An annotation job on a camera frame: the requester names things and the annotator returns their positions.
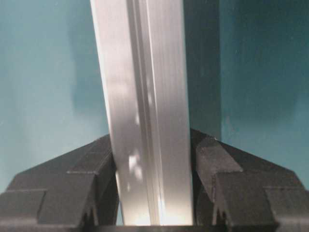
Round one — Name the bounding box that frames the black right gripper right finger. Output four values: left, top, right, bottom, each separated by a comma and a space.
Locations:
190, 129, 309, 232

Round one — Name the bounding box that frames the silver aluminium metal rail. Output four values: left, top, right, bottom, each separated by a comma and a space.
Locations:
91, 0, 194, 225

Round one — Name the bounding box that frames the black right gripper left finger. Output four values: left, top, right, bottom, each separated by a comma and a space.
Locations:
0, 135, 119, 232

